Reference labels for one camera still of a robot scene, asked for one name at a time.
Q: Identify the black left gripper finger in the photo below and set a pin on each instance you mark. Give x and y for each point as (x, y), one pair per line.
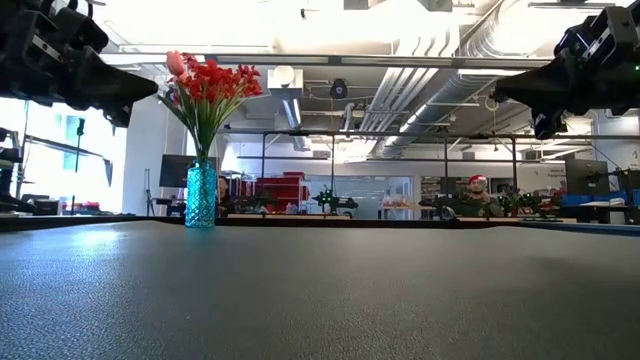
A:
(122, 117)
(100, 85)

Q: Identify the silver ventilation duct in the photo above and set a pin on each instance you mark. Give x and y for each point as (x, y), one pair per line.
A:
(440, 95)

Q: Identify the person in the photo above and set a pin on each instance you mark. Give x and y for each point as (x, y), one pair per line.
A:
(477, 192)
(222, 190)

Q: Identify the red artificial poppy bunch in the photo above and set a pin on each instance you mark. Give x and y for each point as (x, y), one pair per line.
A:
(247, 82)
(207, 77)

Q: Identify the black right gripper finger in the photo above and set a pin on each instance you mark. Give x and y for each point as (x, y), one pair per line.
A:
(547, 127)
(540, 90)

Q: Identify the black background robot arm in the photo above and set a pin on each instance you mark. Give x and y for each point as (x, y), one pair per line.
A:
(330, 199)

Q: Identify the pink artificial tulip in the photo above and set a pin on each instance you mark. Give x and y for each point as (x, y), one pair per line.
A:
(175, 64)

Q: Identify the black monitor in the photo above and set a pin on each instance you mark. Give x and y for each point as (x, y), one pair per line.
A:
(175, 171)
(585, 177)

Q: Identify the black overhead camera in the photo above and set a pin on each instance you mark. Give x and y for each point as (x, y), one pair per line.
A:
(339, 89)

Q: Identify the black table mat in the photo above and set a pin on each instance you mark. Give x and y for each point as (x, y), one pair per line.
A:
(300, 300)

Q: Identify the black aluminium table frame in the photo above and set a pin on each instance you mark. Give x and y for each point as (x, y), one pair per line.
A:
(400, 61)

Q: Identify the red storage bin rack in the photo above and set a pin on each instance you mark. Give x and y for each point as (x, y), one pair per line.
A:
(285, 187)

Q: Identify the teal glass vase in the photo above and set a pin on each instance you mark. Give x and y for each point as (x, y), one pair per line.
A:
(201, 200)

